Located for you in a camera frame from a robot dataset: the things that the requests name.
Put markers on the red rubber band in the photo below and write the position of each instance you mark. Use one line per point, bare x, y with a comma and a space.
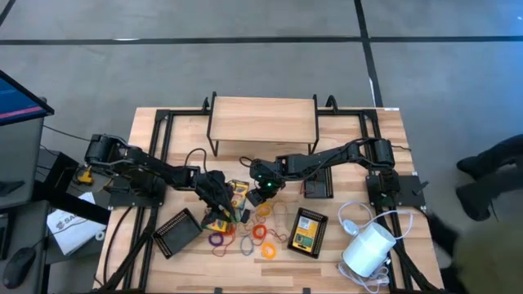
278, 236
220, 255
305, 190

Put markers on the black computer mouse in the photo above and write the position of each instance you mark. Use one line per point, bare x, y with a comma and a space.
18, 267

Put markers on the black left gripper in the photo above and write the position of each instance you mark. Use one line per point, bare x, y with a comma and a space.
212, 194

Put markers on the person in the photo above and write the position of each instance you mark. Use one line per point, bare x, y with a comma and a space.
474, 200
490, 261

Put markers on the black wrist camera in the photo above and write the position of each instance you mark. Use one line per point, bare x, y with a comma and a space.
256, 198
214, 177

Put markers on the white cylinder device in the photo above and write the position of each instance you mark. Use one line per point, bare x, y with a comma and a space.
367, 249

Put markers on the wooden shelf with black legs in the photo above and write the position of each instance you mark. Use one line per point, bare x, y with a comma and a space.
263, 120

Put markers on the small white round device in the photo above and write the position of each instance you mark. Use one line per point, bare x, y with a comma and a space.
350, 225

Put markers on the black metal table frame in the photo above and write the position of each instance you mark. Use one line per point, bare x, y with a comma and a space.
161, 115

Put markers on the computer monitor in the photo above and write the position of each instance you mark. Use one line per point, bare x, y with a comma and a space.
16, 102

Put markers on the wide tan rubber band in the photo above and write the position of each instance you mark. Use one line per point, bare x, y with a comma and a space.
245, 234
274, 216

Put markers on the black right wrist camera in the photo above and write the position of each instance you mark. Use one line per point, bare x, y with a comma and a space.
256, 198

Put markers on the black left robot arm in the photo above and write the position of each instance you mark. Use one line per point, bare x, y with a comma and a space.
163, 171

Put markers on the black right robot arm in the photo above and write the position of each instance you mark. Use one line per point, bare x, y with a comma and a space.
327, 157

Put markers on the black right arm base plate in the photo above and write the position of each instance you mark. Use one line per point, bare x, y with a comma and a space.
410, 196

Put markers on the white printed paper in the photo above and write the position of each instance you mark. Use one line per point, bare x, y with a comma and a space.
69, 232

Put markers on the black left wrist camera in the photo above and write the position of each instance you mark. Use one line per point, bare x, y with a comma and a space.
214, 177

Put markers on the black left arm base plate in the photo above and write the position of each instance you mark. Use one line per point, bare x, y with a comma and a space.
122, 200

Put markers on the small yellow clamp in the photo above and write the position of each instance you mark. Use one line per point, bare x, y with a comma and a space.
86, 176

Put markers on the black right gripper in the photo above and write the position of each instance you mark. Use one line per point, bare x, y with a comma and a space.
267, 175

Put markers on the yellow green crayon box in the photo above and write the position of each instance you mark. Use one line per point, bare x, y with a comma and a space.
218, 225
239, 200
305, 234

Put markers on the black slotted plastic basket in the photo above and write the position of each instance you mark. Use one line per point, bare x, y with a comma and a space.
323, 190
320, 239
175, 234

